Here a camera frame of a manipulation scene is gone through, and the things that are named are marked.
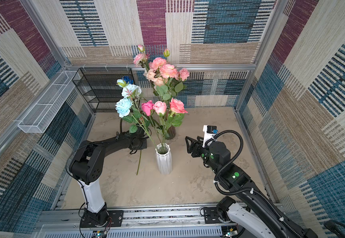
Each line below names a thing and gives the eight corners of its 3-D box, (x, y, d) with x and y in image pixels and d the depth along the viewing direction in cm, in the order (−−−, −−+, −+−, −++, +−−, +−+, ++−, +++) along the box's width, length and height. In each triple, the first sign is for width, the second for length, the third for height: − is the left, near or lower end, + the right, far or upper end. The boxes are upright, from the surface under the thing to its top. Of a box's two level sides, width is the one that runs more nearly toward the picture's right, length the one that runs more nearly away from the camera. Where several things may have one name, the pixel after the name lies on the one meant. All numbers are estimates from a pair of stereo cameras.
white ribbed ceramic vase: (159, 175, 89) (154, 156, 70) (160, 163, 93) (156, 143, 75) (171, 175, 89) (170, 156, 70) (171, 163, 93) (170, 143, 75)
